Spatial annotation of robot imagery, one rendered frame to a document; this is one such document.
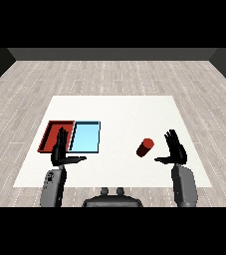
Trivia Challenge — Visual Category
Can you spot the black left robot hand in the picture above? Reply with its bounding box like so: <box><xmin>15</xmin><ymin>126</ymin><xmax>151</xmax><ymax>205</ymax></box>
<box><xmin>50</xmin><ymin>127</ymin><xmax>88</xmax><ymax>167</ymax></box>

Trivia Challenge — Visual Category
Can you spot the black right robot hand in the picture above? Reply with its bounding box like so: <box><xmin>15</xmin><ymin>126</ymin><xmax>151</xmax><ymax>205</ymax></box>
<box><xmin>154</xmin><ymin>128</ymin><xmax>188</xmax><ymax>166</ymax></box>

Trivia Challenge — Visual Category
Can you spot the red shallow open box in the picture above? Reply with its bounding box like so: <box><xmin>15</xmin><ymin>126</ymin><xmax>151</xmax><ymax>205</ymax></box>
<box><xmin>37</xmin><ymin>120</ymin><xmax>76</xmax><ymax>154</ymax></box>

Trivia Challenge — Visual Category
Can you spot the light blue shallow open box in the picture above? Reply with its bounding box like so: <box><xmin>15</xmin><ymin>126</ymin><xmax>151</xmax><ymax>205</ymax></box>
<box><xmin>68</xmin><ymin>121</ymin><xmax>102</xmax><ymax>154</ymax></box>

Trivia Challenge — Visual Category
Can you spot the small red can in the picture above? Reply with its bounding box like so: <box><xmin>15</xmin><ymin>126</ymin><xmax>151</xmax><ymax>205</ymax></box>
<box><xmin>135</xmin><ymin>137</ymin><xmax>155</xmax><ymax>158</ymax></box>

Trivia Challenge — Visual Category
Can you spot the dark grey robot body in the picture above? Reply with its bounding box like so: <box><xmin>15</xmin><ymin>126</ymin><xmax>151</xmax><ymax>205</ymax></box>
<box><xmin>82</xmin><ymin>187</ymin><xmax>144</xmax><ymax>208</ymax></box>

